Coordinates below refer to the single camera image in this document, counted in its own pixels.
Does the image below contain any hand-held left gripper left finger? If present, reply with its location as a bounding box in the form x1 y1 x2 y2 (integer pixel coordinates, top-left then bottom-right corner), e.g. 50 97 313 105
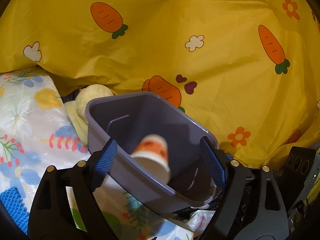
27 139 119 240

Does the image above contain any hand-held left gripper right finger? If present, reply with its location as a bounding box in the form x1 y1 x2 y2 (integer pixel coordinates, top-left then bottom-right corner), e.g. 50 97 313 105
197 137 288 240

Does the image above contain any orange apple print paper cup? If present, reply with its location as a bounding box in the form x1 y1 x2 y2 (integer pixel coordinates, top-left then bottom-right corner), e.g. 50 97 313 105
130 134 172 183

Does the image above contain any grey plastic bin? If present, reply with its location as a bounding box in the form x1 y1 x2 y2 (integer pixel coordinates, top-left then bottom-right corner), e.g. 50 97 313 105
85 92 220 214

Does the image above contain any white plastic bag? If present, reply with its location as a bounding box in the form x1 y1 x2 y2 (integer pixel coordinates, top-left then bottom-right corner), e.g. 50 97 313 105
187 209 217 239

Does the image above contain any pale yellow plush toy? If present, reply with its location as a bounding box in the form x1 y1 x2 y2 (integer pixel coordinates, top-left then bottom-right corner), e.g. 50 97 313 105
64 84 114 147

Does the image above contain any blue foam net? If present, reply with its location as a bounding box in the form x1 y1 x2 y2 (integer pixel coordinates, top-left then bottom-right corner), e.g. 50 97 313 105
0 186 29 233

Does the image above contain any yellow carrot print cloth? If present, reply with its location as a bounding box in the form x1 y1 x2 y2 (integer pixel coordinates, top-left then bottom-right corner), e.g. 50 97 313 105
0 0 320 170

